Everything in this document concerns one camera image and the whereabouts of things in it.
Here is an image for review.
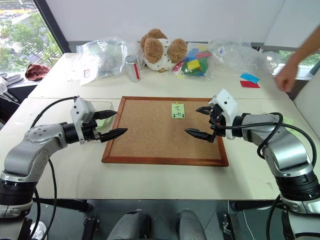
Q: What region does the white shoe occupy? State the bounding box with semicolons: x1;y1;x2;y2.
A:
30;220;48;240

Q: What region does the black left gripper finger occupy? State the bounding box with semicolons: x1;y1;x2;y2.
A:
98;127;129;144
93;109;118;121

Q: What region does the large crumpled clear plastic bag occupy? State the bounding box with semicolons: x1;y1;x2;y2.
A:
207;37;279;74

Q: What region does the person's bare hand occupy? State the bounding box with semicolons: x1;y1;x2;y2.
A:
274;66;299;93

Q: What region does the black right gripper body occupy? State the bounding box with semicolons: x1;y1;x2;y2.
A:
208;103;227;137

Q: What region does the plastic bag of colourful blocks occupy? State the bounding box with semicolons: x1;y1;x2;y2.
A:
171;41;215;81

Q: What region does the green paper note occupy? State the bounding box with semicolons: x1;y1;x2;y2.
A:
171;102;186;119

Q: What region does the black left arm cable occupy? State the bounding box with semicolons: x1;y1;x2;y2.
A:
29;95;79;240

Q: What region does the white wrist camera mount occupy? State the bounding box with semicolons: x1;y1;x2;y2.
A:
208;88;239;140
69;96;97;146

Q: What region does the brown and white teddy bear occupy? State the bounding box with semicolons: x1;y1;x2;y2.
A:
139;28;189;73

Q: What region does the clear plastic bag with label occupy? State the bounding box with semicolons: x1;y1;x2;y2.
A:
75;36;146;87

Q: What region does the blue card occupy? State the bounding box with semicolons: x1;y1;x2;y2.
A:
239;72;261;84

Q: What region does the red card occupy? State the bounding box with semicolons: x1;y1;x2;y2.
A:
239;80;261;89

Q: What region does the wood framed cork board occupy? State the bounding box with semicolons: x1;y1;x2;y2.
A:
101;96;230;168

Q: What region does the glass jar with red label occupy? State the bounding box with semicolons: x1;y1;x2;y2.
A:
124;55;142;83

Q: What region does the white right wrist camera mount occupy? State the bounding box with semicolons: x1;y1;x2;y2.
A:
208;88;239;140

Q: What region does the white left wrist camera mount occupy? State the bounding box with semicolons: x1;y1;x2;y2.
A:
69;96;97;146

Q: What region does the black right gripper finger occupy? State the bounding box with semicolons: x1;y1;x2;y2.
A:
195;105;214;117
183;128;218;144

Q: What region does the grey rounded robot leg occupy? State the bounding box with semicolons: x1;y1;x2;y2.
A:
106;210;152;240
176;209;208;240

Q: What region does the dark red cloth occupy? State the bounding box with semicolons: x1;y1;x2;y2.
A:
25;63;51;82

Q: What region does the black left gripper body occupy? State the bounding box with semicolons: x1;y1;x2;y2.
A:
81;117;103;144

